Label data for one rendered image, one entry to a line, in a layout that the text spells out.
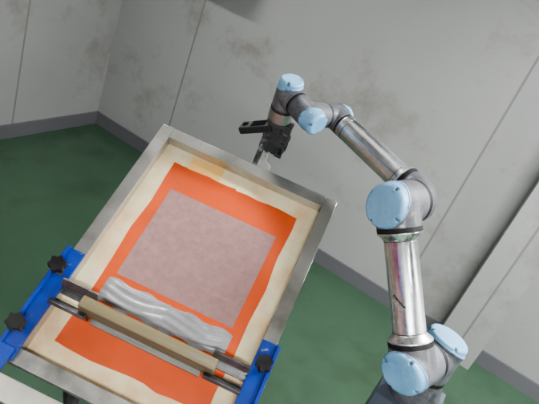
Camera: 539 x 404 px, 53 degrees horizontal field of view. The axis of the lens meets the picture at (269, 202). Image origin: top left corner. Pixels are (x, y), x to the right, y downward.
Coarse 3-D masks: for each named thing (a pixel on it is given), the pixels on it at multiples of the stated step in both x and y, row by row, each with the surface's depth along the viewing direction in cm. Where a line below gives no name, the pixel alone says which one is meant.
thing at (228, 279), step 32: (224, 224) 154; (256, 224) 156; (288, 224) 158; (224, 256) 149; (256, 256) 151; (192, 288) 143; (224, 288) 144; (256, 288) 146; (224, 320) 140; (160, 384) 129; (192, 384) 130
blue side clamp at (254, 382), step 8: (264, 344) 134; (272, 344) 134; (264, 352) 133; (272, 352) 133; (256, 360) 131; (256, 368) 130; (272, 368) 130; (248, 376) 129; (256, 376) 129; (264, 376) 130; (248, 384) 128; (256, 384) 128; (264, 384) 128; (248, 392) 127; (256, 392) 127; (240, 400) 126; (248, 400) 126; (256, 400) 126
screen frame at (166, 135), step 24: (192, 144) 162; (144, 168) 155; (240, 168) 161; (120, 192) 150; (288, 192) 160; (312, 192) 161; (96, 216) 145; (96, 240) 142; (312, 240) 152; (288, 288) 144; (48, 312) 132; (288, 312) 140; (264, 336) 137; (24, 360) 124; (72, 384) 123
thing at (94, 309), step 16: (80, 304) 125; (96, 304) 126; (96, 320) 130; (112, 320) 125; (128, 320) 125; (128, 336) 129; (144, 336) 124; (160, 336) 125; (176, 352) 124; (192, 352) 124; (208, 368) 123
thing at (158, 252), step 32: (160, 192) 156; (192, 192) 158; (224, 192) 160; (160, 224) 151; (192, 224) 153; (128, 256) 145; (160, 256) 146; (192, 256) 148; (96, 288) 139; (160, 288) 142; (96, 352) 131; (128, 352) 132
